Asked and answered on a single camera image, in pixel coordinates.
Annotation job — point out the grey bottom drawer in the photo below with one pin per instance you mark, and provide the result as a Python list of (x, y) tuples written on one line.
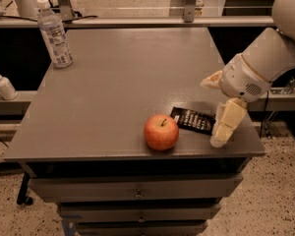
[(152, 228)]

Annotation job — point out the grey slanted metal post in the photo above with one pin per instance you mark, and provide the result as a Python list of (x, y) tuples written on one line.
[(66, 10)]

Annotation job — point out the red apple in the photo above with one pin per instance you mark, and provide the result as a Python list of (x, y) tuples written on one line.
[(161, 132)]

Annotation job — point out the grey drawer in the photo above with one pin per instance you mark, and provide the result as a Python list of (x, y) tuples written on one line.
[(135, 188), (139, 212), (152, 228)]

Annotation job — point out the black caster leg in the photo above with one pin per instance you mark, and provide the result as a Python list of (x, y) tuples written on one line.
[(23, 198)]

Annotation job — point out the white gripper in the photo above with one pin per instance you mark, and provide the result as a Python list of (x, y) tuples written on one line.
[(243, 78)]

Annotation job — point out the grey metal upright bracket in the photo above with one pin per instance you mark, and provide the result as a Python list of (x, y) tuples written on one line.
[(189, 11)]

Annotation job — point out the grey top drawer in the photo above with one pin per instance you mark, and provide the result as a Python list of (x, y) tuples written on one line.
[(135, 188)]

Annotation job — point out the grey middle drawer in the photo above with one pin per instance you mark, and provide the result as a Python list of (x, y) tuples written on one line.
[(139, 212)]

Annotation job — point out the black rxbar chocolate wrapper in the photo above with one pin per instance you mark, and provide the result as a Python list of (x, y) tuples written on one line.
[(192, 120)]

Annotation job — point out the clear plastic water bottle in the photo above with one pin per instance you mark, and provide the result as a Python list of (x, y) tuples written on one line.
[(54, 35)]

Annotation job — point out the white pump dispenser bottle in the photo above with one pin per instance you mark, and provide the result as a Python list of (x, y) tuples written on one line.
[(7, 90)]

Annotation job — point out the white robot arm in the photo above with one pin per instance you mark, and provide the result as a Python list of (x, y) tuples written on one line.
[(272, 53)]

